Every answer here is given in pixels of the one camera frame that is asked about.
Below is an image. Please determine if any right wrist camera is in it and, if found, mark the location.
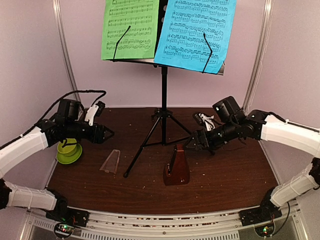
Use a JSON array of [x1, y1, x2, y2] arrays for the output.
[[193, 112, 216, 132]]

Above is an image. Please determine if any right aluminium frame post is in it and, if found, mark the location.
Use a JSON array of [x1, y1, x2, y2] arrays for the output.
[[243, 0, 274, 113]]

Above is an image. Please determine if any black music stand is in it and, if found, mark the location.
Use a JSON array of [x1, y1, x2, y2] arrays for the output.
[[104, 0, 226, 179]]

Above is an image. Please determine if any green bowl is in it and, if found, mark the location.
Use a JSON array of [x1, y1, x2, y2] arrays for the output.
[[57, 138, 78, 157]]

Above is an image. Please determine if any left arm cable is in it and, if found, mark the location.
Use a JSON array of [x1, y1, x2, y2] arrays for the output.
[[34, 89, 107, 131]]

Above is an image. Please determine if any blue sheet music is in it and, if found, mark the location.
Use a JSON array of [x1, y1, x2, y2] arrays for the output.
[[154, 0, 237, 74]]

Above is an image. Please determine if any left aluminium frame post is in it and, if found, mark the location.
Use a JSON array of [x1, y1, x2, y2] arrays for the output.
[[52, 0, 78, 91]]

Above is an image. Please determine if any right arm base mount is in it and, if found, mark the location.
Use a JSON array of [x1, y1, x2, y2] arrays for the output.
[[239, 207, 282, 238]]

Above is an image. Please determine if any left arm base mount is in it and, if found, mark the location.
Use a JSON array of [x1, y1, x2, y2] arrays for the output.
[[45, 208, 90, 239]]

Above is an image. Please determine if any green saucer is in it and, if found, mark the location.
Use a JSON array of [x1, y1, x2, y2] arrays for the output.
[[56, 144, 83, 165]]

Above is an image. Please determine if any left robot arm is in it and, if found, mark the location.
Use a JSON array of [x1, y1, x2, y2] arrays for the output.
[[0, 99, 115, 222]]

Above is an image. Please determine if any clear metronome cover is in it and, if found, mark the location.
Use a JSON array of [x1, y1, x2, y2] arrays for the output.
[[99, 149, 121, 174]]

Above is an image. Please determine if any green sheet music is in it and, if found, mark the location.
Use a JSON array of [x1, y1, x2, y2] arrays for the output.
[[101, 0, 159, 61]]

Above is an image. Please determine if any front aluminium rail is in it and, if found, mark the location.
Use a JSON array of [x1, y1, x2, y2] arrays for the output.
[[24, 196, 305, 240]]

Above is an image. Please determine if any aluminium frame post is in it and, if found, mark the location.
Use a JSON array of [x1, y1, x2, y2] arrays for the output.
[[243, 0, 274, 113], [52, 0, 78, 91]]

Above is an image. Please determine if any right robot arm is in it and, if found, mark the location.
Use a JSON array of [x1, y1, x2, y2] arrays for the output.
[[183, 96, 320, 221]]

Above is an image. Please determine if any brown metronome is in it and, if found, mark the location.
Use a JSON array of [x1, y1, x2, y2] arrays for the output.
[[163, 144, 190, 186]]

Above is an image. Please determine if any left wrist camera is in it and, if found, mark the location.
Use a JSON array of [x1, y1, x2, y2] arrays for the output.
[[84, 101, 106, 126]]

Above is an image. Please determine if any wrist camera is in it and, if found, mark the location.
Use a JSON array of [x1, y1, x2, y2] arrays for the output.
[[84, 101, 106, 126], [193, 112, 216, 132]]

